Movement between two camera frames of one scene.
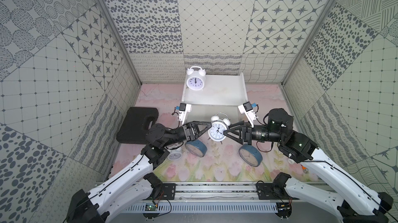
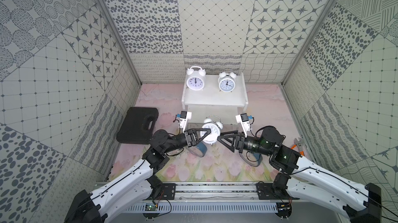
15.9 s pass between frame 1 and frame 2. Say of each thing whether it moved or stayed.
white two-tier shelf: stayed
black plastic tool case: stayed
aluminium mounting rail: stayed
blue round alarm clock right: stayed
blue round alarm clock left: stayed
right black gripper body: moved
